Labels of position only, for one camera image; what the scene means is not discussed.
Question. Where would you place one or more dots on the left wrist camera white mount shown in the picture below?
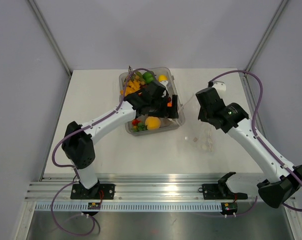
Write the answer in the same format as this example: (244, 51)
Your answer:
(166, 83)

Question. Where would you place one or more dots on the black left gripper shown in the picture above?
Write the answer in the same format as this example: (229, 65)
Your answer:
(166, 111)

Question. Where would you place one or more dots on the yellow lemon toy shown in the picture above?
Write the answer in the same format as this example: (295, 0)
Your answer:
(162, 78)

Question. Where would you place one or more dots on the left aluminium frame post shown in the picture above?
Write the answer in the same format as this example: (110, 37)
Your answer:
(49, 36)

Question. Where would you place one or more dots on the white slotted cable duct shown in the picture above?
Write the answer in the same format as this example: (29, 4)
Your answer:
(131, 207)

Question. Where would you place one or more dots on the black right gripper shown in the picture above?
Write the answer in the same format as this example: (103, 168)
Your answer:
(201, 116)

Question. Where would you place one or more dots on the green grape bunch toy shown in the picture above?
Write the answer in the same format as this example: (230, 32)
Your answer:
(134, 75)

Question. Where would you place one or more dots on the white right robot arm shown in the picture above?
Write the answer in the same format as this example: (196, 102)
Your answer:
(281, 177)

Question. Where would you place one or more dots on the aluminium mounting rail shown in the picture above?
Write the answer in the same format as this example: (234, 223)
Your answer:
(129, 187)

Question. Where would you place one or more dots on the yellow banana bunch toy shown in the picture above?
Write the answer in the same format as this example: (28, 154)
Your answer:
(133, 86)

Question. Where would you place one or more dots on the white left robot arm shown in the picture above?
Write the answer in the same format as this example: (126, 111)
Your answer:
(80, 140)

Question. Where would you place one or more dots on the right aluminium frame post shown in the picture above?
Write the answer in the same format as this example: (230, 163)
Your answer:
(281, 8)

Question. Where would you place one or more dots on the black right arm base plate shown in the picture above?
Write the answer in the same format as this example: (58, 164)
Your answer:
(220, 191)

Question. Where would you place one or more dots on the green bell pepper toy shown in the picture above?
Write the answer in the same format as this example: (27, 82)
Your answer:
(148, 77)

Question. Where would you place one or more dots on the aluminium frame post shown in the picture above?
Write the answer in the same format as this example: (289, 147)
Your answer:
(281, 8)
(49, 36)

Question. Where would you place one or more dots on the clear plastic food tray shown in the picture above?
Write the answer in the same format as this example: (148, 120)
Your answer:
(166, 124)

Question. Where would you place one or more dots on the cherry tomato sprig toy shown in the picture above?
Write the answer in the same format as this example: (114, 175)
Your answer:
(138, 126)

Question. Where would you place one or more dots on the clear dotted zip top bag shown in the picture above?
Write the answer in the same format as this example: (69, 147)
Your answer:
(195, 133)

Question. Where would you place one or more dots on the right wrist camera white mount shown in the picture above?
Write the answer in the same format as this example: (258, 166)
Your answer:
(220, 86)

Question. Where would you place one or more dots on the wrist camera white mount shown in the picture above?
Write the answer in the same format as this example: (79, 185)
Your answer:
(220, 86)
(166, 83)

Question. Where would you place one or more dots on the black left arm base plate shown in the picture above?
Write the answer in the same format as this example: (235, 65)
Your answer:
(104, 191)

